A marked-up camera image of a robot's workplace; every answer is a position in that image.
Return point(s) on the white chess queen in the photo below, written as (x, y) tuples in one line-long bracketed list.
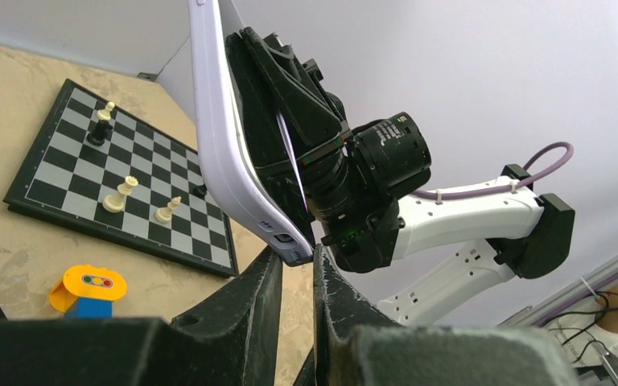
[(115, 202)]

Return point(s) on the white chess piece top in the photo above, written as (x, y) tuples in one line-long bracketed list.
[(105, 114)]

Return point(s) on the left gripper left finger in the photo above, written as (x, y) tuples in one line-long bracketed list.
[(230, 338)]

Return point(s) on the phone with black screen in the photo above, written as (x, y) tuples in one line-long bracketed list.
[(291, 155)]

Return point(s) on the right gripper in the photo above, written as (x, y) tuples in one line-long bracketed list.
[(270, 79)]

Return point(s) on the yellow toy traffic light block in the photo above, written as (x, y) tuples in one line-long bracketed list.
[(86, 281)]

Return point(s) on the black white chessboard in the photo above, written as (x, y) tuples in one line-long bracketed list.
[(64, 179)]

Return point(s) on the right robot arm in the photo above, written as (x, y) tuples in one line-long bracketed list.
[(359, 191)]

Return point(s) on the blue toy brick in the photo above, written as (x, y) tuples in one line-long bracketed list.
[(90, 308)]

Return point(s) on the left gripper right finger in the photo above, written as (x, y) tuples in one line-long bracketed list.
[(356, 344)]

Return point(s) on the lilac phone case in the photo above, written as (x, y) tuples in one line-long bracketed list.
[(226, 166)]

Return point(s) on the black chess piece right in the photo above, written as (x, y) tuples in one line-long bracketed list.
[(199, 190)]

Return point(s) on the white chess pawn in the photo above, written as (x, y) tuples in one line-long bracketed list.
[(164, 214)]

